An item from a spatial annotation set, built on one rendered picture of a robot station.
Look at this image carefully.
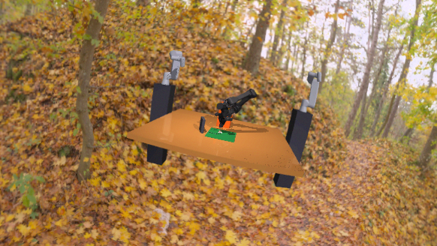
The green circuit board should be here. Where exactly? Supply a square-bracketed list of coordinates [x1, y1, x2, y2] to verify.
[205, 127, 237, 143]

